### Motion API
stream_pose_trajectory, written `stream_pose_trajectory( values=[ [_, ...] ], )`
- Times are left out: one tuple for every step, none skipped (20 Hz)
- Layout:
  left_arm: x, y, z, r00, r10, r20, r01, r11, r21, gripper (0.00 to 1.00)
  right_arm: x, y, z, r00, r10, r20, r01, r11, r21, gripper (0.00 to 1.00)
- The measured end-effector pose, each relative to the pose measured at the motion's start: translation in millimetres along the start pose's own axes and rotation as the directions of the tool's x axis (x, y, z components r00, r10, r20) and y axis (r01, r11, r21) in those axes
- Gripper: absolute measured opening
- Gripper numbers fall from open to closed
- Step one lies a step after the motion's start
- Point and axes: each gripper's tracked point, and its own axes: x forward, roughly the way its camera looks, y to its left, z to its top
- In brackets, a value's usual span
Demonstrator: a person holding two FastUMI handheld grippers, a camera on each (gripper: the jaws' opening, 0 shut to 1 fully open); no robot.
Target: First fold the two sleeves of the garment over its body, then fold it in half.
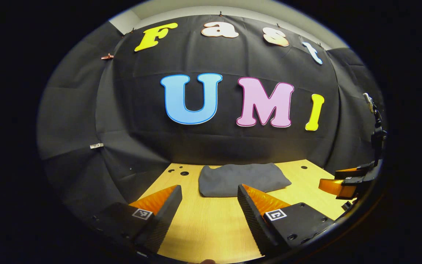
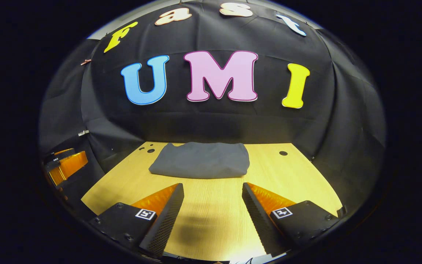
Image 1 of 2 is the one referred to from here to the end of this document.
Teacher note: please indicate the black backdrop cloth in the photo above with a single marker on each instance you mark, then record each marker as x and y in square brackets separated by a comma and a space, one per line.
[141, 110]

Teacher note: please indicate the silver clip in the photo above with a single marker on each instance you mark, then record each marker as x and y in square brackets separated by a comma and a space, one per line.
[96, 146]

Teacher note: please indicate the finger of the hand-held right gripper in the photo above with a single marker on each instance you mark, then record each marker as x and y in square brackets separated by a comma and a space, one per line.
[335, 187]
[350, 171]

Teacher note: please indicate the grey long-sleeved shirt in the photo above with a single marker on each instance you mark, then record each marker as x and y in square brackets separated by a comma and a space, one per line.
[240, 179]

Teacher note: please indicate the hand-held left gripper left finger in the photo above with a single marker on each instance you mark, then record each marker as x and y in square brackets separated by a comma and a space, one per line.
[165, 214]

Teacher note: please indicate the copper clip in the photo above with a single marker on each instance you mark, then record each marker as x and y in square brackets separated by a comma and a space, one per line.
[107, 57]

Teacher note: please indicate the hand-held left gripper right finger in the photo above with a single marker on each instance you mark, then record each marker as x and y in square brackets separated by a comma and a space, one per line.
[249, 216]

